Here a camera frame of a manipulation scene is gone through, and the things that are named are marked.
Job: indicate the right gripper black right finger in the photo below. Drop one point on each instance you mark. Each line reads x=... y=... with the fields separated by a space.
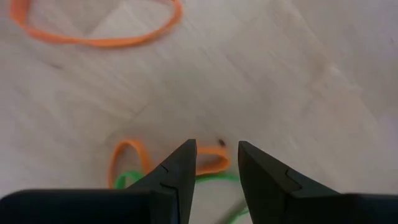
x=295 y=208

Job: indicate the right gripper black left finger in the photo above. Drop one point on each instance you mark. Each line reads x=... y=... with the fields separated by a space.
x=109 y=207

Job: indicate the orange rubber band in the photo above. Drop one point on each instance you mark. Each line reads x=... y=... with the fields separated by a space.
x=211 y=151
x=99 y=43

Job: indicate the green rubber band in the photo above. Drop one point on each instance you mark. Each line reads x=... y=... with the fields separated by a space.
x=217 y=178

